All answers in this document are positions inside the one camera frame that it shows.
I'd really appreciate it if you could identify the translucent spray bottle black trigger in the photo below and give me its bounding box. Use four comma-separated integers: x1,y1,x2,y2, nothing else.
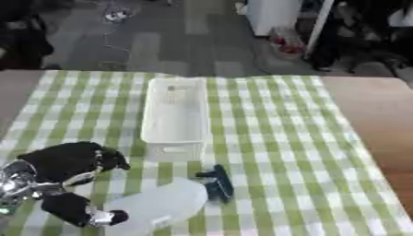
103,163,236,236

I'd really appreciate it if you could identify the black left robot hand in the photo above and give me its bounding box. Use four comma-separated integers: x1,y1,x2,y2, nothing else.
14,140,133,229

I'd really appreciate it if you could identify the white device with cable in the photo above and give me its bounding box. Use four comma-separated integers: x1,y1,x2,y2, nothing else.
101,0,136,64

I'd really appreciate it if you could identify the person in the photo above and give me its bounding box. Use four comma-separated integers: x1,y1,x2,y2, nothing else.
310,0,413,76

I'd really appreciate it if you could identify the white cabinet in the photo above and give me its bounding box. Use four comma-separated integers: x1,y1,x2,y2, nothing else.
242,0,303,38

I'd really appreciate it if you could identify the white pole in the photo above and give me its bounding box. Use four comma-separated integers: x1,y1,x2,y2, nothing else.
301,0,336,60

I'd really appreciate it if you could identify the red and white package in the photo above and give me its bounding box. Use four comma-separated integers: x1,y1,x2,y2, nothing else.
267,27,309,58

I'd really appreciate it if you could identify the white plastic basket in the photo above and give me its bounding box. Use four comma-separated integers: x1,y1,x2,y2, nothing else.
138,77,212,163

